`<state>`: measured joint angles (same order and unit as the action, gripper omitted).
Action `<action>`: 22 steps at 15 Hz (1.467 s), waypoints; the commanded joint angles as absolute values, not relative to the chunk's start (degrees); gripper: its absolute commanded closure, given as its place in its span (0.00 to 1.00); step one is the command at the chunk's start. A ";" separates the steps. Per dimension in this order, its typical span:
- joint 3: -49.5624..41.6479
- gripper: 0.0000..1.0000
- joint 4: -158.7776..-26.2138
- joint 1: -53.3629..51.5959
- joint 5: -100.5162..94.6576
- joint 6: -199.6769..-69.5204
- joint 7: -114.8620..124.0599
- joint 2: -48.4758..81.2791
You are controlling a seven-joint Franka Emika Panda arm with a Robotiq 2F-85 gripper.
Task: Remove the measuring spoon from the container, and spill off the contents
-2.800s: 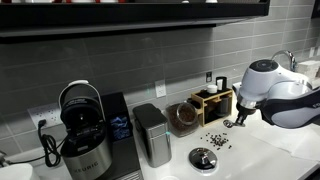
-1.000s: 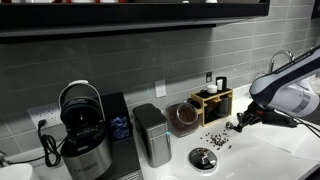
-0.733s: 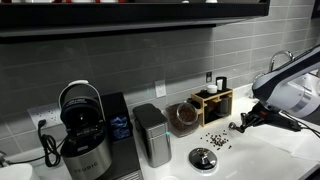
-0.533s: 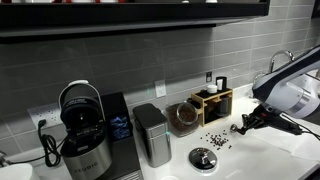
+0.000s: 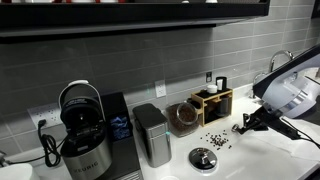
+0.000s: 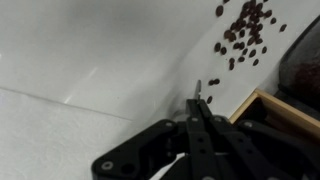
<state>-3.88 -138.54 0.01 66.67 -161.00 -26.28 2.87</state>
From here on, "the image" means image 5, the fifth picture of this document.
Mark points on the tall chrome gooseneck faucet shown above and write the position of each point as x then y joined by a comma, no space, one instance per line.
273,58

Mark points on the white paper towel sheet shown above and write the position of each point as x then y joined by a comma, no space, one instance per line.
276,148

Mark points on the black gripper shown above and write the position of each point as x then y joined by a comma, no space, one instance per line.
280,126

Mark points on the white double power outlet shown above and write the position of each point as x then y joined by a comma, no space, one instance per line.
45,115

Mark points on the metal measuring spoon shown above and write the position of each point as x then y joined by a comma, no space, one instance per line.
236,128

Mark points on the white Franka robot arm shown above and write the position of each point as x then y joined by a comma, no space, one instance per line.
290,90

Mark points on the wooden coffee tool rack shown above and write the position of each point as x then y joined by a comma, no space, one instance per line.
203,101

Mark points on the black silver Keurig coffee machine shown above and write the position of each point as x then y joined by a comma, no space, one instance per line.
88,143

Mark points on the stainless steel box canister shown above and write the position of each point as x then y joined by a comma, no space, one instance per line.
155,136

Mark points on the black wall shelf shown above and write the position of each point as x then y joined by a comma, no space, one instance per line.
116,15

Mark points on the glass jar of coffee beans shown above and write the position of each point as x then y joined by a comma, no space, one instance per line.
181,120

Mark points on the white single wall outlet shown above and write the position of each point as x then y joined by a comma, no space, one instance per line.
160,88

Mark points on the black cylinder cup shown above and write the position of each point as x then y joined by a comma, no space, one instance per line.
221,83

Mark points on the spilled coffee beans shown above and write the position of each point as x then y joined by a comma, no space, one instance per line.
217,140

